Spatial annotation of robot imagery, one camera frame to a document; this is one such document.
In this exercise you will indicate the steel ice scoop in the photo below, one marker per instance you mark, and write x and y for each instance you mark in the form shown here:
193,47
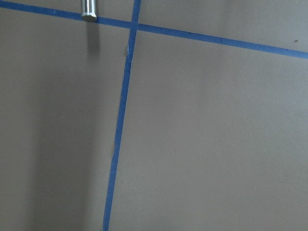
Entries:
88,10

